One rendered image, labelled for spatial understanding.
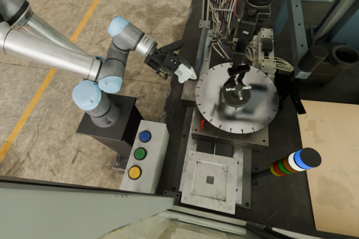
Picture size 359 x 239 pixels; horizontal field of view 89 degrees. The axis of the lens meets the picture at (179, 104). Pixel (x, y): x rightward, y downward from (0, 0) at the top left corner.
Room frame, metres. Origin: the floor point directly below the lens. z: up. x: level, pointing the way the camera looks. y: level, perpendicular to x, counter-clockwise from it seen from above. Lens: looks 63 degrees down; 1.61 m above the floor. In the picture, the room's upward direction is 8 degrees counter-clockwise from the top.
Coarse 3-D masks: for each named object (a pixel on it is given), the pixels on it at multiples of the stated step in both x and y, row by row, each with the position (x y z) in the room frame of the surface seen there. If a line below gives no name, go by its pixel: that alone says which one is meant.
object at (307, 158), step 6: (300, 150) 0.07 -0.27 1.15; (306, 150) 0.07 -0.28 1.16; (312, 150) 0.06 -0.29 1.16; (294, 156) 0.06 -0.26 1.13; (300, 156) 0.05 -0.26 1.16; (306, 156) 0.05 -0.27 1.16; (312, 156) 0.05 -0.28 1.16; (318, 156) 0.05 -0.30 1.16; (300, 162) 0.04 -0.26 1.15; (306, 162) 0.04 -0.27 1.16; (312, 162) 0.04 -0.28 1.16; (318, 162) 0.04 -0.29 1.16; (306, 168) 0.03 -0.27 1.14
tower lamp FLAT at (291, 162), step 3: (294, 153) 0.07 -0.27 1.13; (288, 156) 0.07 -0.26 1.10; (291, 156) 0.06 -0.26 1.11; (288, 159) 0.06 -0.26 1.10; (291, 159) 0.06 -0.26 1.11; (288, 162) 0.05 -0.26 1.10; (291, 162) 0.05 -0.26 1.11; (294, 162) 0.05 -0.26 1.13; (291, 165) 0.04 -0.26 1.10; (294, 165) 0.04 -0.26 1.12; (297, 165) 0.04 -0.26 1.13; (294, 168) 0.04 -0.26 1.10; (297, 168) 0.03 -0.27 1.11; (300, 168) 0.03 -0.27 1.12
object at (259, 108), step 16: (224, 64) 0.51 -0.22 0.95; (208, 80) 0.44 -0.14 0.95; (224, 80) 0.42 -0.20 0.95; (240, 80) 0.41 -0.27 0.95; (256, 80) 0.40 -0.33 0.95; (208, 96) 0.36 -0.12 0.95; (256, 96) 0.33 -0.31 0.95; (272, 96) 0.32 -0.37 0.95; (208, 112) 0.29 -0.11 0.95; (224, 112) 0.28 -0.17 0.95; (240, 112) 0.27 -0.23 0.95; (256, 112) 0.26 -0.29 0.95; (272, 112) 0.25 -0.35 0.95; (224, 128) 0.22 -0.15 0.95; (240, 128) 0.21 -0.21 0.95; (256, 128) 0.20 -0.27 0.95
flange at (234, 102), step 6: (228, 84) 0.40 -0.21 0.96; (234, 84) 0.39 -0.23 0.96; (240, 84) 0.39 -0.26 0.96; (246, 90) 0.36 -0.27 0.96; (222, 96) 0.35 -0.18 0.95; (228, 96) 0.34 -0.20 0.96; (234, 96) 0.33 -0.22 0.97; (246, 96) 0.33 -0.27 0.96; (228, 102) 0.31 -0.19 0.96; (234, 102) 0.31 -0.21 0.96; (240, 102) 0.31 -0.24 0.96; (246, 102) 0.30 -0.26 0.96
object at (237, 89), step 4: (236, 80) 0.39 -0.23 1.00; (236, 84) 0.37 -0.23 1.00; (228, 88) 0.35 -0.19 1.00; (232, 88) 0.35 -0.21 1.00; (236, 88) 0.35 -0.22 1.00; (240, 88) 0.34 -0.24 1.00; (244, 88) 0.35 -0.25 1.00; (248, 88) 0.34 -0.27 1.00; (236, 92) 0.34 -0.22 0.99; (240, 92) 0.33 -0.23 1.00; (240, 96) 0.31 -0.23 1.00
